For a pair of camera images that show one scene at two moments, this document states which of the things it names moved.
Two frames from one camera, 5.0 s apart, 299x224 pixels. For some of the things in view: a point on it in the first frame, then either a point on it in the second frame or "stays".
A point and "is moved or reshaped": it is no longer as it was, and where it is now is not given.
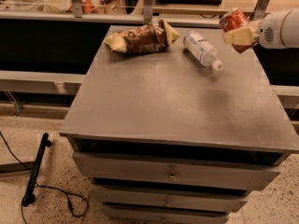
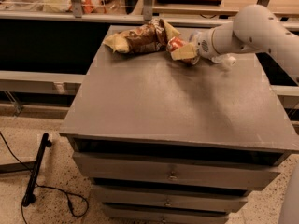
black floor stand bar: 29,198 stays
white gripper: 268,32 -> 204,45
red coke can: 234,19 is moved or reshaped
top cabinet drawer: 230,167 stays
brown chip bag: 152,35 stays
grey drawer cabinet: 163,138 stays
